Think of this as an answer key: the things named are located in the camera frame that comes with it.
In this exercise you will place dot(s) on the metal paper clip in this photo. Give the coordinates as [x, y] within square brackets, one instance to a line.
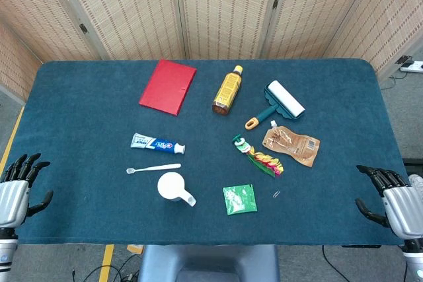
[276, 194]

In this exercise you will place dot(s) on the yellow label drink bottle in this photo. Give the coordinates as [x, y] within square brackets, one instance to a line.
[227, 92]

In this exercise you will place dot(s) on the white toothbrush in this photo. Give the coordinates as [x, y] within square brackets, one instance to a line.
[155, 167]

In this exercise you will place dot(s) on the red notebook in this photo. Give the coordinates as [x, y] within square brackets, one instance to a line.
[167, 88]

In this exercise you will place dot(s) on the woven bamboo folding screen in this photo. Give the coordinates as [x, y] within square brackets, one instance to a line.
[224, 11]

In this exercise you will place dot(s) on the green foil sachet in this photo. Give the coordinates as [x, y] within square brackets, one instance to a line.
[239, 199]

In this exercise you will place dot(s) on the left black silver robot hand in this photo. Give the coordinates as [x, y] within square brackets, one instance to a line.
[13, 196]

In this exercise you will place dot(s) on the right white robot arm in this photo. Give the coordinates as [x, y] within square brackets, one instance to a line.
[414, 262]

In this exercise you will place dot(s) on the teal lint roller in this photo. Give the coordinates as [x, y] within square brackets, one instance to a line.
[285, 98]

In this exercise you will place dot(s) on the blue white toothpaste tube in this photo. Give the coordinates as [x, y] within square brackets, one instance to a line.
[155, 143]

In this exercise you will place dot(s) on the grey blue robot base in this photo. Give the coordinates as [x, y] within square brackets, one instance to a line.
[205, 259]

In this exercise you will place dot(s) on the white power strip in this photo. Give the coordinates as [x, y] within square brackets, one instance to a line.
[414, 66]

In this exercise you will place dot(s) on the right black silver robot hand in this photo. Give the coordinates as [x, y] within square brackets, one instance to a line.
[406, 209]

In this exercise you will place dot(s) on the dark teal tablecloth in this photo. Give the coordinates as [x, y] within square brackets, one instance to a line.
[82, 113]

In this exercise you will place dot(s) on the brown spout pouch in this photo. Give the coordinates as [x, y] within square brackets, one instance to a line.
[294, 145]

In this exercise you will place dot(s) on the colourful feather shuttlecock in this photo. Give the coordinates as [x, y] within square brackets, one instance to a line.
[261, 160]

